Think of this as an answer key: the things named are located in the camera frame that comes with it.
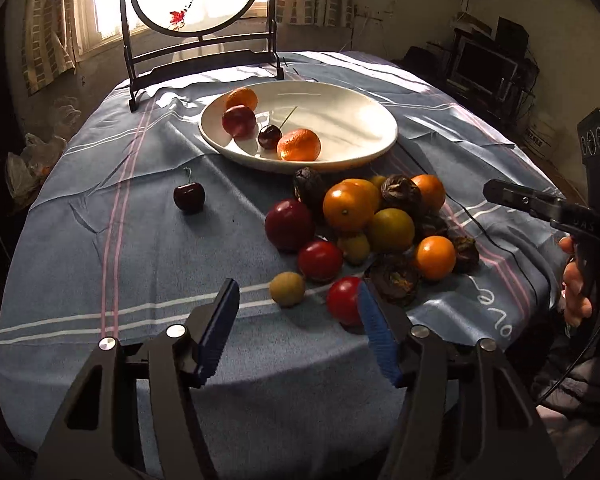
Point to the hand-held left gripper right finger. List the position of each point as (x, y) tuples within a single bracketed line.
[(377, 330)]

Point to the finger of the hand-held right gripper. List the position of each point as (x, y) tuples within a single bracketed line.
[(520, 197)]

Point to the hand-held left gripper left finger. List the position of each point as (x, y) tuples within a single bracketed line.
[(220, 325)]

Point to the red cherry tomato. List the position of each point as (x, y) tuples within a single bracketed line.
[(342, 300), (320, 260)]

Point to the dark water chestnut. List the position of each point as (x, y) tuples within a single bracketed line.
[(432, 226), (308, 185), (466, 255), (395, 280), (401, 192)]

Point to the tan longan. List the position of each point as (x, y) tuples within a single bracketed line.
[(353, 248), (287, 288)]

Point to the orange mandarin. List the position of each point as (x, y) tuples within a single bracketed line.
[(298, 145), (431, 191), (243, 97)]

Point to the small smooth orange fruit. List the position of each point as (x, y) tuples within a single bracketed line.
[(434, 257)]

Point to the yellow-green citrus fruit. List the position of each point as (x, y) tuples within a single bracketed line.
[(391, 230)]

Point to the red plum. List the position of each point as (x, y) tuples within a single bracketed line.
[(289, 225), (239, 121)]

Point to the large smooth orange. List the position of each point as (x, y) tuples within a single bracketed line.
[(347, 205)]

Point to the white plate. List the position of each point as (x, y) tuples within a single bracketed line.
[(340, 120)]

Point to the person's right forearm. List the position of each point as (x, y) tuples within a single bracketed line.
[(580, 375)]

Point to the person's right hand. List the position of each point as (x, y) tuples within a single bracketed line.
[(575, 300)]

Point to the white bucket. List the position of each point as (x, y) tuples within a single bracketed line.
[(542, 135)]

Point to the blue striped tablecloth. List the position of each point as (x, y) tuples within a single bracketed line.
[(130, 260)]

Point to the black television stand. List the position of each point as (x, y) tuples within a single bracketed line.
[(525, 85)]

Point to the dark red cherry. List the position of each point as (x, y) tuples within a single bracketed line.
[(269, 137), (189, 197)]

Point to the television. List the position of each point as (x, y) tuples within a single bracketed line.
[(485, 65)]

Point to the black speaker box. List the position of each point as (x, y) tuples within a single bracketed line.
[(512, 35)]

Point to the dark bundle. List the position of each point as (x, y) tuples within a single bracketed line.
[(425, 62)]

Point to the clear plastic bag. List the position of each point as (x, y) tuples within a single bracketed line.
[(30, 165)]

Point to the round painted screen black stand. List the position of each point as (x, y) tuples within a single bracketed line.
[(205, 5)]

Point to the window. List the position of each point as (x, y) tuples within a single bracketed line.
[(105, 0)]

